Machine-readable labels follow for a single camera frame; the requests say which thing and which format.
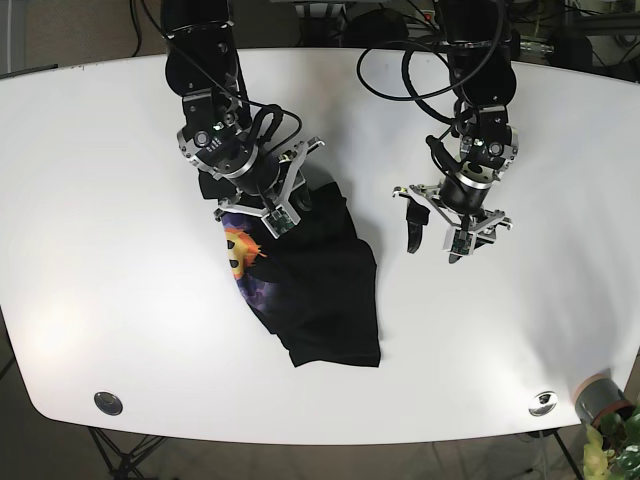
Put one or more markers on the black printed T-shirt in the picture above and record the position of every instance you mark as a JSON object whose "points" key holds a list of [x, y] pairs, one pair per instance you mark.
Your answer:
{"points": [[315, 286]]}

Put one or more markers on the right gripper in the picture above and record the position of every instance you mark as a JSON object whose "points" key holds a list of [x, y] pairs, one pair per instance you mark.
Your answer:
{"points": [[269, 187]]}

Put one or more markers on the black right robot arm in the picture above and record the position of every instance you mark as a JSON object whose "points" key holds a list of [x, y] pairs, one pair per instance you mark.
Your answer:
{"points": [[203, 69]]}

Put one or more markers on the grey plant pot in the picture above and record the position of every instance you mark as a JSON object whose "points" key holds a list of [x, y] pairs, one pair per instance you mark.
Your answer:
{"points": [[598, 396]]}

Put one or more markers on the left metal table grommet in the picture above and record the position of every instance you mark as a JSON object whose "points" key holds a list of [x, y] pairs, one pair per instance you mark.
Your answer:
{"points": [[108, 403]]}

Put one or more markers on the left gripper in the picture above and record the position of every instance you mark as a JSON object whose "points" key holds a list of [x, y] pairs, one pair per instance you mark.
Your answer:
{"points": [[488, 145]]}

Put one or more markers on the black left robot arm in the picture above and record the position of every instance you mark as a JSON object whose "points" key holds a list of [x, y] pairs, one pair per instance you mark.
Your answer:
{"points": [[473, 39]]}

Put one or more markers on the metal table grommet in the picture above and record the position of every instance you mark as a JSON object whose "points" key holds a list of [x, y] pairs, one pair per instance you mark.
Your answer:
{"points": [[543, 403], [108, 403]]}

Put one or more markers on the right metal table grommet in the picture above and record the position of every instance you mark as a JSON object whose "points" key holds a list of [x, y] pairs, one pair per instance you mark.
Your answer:
{"points": [[543, 403]]}

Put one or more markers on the green potted plant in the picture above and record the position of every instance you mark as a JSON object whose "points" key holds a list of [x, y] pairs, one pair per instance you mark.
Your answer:
{"points": [[612, 449]]}

